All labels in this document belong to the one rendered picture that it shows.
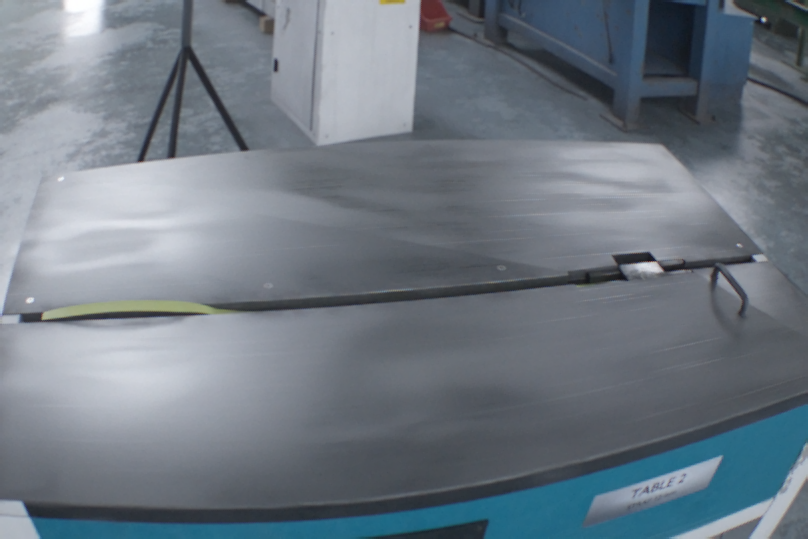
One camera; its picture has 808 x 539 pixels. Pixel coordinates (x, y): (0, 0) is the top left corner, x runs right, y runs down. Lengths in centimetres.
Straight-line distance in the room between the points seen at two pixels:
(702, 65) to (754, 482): 294
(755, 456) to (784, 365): 10
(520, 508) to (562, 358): 15
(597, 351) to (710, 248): 28
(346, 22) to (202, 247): 188
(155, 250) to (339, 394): 28
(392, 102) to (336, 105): 20
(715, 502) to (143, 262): 65
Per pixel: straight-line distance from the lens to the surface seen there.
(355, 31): 269
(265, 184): 95
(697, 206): 106
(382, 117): 285
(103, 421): 65
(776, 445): 84
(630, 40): 325
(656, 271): 88
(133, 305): 75
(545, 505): 66
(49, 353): 73
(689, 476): 76
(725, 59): 413
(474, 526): 64
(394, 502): 59
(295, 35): 287
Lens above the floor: 117
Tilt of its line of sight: 32 degrees down
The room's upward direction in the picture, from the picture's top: 4 degrees clockwise
